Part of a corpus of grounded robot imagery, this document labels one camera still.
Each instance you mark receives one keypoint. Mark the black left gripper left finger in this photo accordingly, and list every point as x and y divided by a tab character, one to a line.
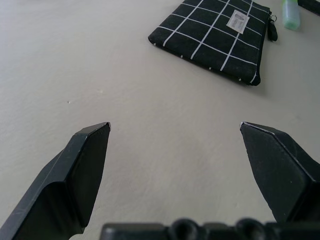
62	190

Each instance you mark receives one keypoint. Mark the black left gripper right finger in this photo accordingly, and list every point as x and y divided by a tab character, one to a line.
280	172

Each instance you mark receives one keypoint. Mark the light green plastic tube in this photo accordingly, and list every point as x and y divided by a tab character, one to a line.
291	15

